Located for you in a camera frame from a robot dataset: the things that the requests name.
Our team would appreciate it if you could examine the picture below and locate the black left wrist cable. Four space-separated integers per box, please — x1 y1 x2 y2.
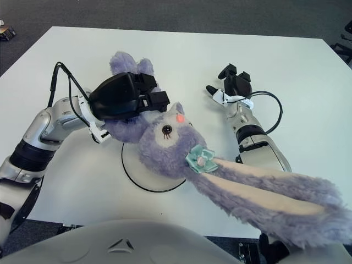
46 62 93 130

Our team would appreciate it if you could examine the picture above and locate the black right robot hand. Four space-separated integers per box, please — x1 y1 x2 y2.
205 63 252 99

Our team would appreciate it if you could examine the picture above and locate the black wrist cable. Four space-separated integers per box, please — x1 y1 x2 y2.
236 90 283 135
46 62 93 130

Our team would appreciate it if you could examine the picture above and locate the grey robot torso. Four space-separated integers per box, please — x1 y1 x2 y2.
0 217 265 264

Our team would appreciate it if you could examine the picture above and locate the purple plush bunny doll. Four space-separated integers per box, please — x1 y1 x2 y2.
104 51 352 250

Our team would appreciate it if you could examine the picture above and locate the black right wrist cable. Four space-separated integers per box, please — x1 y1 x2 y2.
236 90 283 135

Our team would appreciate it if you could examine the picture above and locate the black and orange box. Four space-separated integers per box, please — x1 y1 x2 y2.
0 26 17 42

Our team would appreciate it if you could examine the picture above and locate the white plate with black rim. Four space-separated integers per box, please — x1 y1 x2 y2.
121 141 188 193

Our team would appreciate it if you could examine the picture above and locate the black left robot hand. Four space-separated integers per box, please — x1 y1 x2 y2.
90 71 170 122

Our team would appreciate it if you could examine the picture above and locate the black office chair base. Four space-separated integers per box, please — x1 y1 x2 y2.
331 23 352 67

